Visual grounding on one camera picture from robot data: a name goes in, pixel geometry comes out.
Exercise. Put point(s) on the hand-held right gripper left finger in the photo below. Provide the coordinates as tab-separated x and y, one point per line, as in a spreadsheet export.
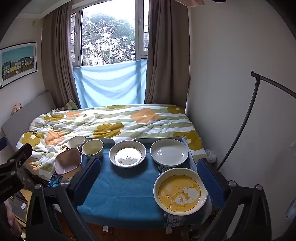
89	178

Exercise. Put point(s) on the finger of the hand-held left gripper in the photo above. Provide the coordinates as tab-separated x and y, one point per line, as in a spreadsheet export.
19	156
2	144

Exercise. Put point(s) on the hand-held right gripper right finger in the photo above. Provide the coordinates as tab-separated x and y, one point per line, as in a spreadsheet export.
209	179

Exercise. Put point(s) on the pink square bowl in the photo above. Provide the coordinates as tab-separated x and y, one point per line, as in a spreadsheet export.
67	162

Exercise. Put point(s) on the yellow plate with bear print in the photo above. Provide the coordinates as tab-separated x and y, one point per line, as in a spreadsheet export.
180	192

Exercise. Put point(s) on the white plate with cat print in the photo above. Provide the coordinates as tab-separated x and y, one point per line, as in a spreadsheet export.
127	154

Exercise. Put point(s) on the plain white plate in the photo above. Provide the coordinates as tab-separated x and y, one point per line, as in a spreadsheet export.
169	151

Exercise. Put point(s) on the person's left forearm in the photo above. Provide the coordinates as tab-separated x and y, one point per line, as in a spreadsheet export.
11	220

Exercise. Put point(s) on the white plastic bag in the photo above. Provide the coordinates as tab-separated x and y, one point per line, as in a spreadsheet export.
211	155

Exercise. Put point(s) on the wooden nightstand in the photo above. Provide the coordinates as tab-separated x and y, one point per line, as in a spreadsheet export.
22	206

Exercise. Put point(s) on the cream round bowl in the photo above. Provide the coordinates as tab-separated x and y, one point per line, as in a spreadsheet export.
92	148

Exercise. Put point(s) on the teal tablecloth with patterned band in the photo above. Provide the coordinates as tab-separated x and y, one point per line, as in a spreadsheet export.
122	190

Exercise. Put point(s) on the pink plush toy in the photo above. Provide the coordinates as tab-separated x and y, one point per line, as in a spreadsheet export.
16	108

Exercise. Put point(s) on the white round bowl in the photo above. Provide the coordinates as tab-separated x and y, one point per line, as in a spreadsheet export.
76	141

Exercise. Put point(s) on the grey bed headboard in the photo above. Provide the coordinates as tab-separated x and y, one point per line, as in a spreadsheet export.
30	109

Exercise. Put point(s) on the green patterned pillow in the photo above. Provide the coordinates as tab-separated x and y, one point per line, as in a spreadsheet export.
69	105

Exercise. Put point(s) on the floral striped blanket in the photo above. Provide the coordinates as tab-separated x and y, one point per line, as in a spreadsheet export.
138	125

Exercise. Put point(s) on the framed picture of houses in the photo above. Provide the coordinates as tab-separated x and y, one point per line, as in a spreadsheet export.
18	62

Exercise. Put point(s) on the light blue window cloth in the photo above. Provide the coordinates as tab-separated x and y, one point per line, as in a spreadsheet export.
108	85

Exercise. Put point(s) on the brown curtain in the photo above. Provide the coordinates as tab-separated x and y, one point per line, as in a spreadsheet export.
57	58
166	58

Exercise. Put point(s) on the window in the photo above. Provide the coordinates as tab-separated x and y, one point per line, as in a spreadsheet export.
108	34

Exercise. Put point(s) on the pink cloth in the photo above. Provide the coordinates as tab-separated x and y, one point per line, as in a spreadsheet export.
193	1

